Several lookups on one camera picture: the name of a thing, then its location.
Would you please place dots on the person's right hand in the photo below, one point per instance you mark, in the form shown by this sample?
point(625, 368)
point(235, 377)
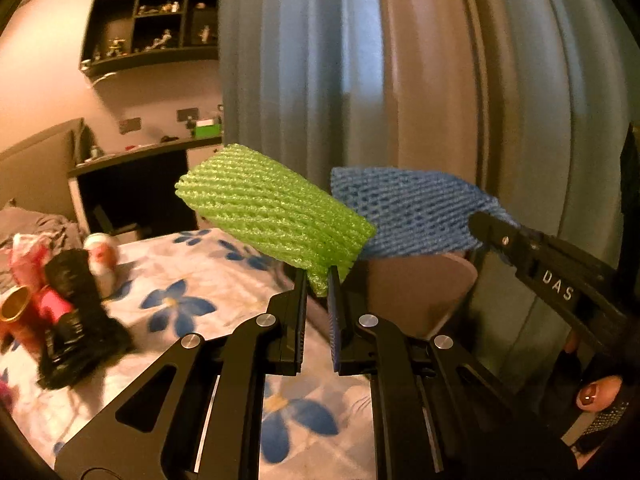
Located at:
point(595, 392)

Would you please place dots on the green foam net sleeve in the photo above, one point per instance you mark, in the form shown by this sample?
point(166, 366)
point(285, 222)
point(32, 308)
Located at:
point(280, 210)

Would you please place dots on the red and white snack bag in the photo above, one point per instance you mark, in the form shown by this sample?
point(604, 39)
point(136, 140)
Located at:
point(27, 257)

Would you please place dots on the blue curtain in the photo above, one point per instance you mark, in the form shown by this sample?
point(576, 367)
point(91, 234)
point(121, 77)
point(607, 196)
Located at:
point(425, 85)

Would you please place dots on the brown bin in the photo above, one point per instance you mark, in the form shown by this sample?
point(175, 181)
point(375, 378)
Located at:
point(415, 290)

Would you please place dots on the padded headboard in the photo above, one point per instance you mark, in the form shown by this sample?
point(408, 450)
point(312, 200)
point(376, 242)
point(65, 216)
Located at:
point(35, 170)

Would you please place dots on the dark desk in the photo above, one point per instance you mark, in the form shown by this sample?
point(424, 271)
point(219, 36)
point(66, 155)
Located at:
point(140, 180)

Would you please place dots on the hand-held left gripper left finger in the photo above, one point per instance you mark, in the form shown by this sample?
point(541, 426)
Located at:
point(295, 330)

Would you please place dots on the pink plastic item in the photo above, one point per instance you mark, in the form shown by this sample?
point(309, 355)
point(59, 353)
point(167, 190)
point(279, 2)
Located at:
point(50, 305)

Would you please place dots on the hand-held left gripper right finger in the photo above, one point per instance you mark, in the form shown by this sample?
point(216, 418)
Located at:
point(334, 320)

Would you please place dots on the blue foam net sleeve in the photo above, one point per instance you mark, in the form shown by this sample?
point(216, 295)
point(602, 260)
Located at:
point(415, 215)

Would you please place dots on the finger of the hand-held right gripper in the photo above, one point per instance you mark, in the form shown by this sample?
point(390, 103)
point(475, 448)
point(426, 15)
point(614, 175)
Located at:
point(570, 252)
point(530, 265)

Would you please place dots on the white and orange cup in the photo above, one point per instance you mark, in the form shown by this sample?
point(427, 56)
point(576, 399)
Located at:
point(102, 262)

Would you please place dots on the brown wall outlet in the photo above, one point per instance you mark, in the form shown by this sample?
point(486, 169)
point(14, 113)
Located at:
point(130, 125)

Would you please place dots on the dark wall shelf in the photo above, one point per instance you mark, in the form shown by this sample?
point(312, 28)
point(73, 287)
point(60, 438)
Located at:
point(150, 20)

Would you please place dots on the red cup with gold rim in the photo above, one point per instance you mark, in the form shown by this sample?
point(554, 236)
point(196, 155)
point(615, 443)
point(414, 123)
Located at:
point(17, 317)

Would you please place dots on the grey wall outlet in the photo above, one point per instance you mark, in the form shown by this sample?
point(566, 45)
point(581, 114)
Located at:
point(187, 114)

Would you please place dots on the black plastic bag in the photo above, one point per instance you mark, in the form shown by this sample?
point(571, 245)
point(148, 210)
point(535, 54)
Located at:
point(75, 350)

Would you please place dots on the green box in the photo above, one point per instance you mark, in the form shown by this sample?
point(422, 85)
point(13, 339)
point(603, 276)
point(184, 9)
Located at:
point(207, 129)

